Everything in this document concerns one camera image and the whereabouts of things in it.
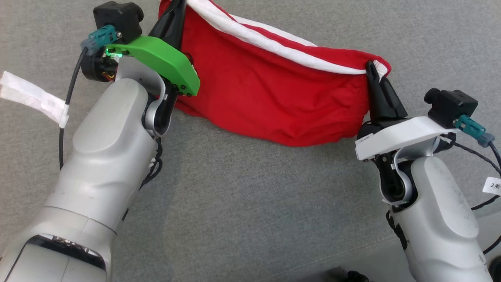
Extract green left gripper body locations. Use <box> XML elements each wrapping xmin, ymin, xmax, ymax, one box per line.
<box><xmin>106</xmin><ymin>36</ymin><xmax>201</xmax><ymax>96</ymax></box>

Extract teal cable connector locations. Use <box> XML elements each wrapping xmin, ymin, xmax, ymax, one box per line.
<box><xmin>454</xmin><ymin>114</ymin><xmax>496</xmax><ymax>148</ymax></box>
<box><xmin>81</xmin><ymin>25</ymin><xmax>118</xmax><ymax>55</ymax></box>

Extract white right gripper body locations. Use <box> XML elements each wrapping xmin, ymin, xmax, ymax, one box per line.
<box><xmin>355</xmin><ymin>116</ymin><xmax>456</xmax><ymax>161</ymax></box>

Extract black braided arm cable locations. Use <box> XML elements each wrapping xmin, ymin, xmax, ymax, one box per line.
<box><xmin>140</xmin><ymin>137</ymin><xmax>164</xmax><ymax>189</ymax></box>
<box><xmin>386</xmin><ymin>211</ymin><xmax>408</xmax><ymax>251</ymax></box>

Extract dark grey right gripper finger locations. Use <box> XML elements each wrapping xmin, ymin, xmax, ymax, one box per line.
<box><xmin>382</xmin><ymin>78</ymin><xmax>407</xmax><ymax>120</ymax></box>
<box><xmin>366</xmin><ymin>61</ymin><xmax>387</xmax><ymax>123</ymax></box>

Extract red shorts with white stripes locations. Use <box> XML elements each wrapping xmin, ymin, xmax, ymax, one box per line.
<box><xmin>159</xmin><ymin>0</ymin><xmax>392</xmax><ymax>147</ymax></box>

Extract grey fabric sofa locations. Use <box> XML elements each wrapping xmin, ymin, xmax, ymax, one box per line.
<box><xmin>0</xmin><ymin>0</ymin><xmax>501</xmax><ymax>282</ymax></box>

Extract white printed cable label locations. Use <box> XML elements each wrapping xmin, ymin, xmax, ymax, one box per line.
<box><xmin>482</xmin><ymin>177</ymin><xmax>501</xmax><ymax>195</ymax></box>

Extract thin black camera cable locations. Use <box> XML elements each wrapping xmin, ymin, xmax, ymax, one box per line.
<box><xmin>58</xmin><ymin>47</ymin><xmax>90</xmax><ymax>170</ymax></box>
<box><xmin>440</xmin><ymin>133</ymin><xmax>501</xmax><ymax>255</ymax></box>

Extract white tape cable tag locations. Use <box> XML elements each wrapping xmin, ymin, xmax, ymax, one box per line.
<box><xmin>0</xmin><ymin>70</ymin><xmax>70</xmax><ymax>128</ymax></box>

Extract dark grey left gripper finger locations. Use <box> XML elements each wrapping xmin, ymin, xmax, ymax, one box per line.
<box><xmin>148</xmin><ymin>0</ymin><xmax>180</xmax><ymax>40</ymax></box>
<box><xmin>168</xmin><ymin>0</ymin><xmax>187</xmax><ymax>49</ymax></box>

